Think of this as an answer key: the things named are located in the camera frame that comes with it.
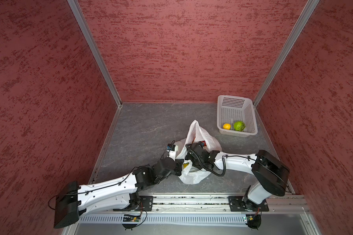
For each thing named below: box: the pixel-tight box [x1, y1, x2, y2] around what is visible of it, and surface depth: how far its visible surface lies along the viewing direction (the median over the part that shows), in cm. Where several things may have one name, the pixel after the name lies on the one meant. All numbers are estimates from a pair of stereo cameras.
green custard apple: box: [233, 120, 246, 132], surface depth 102 cm
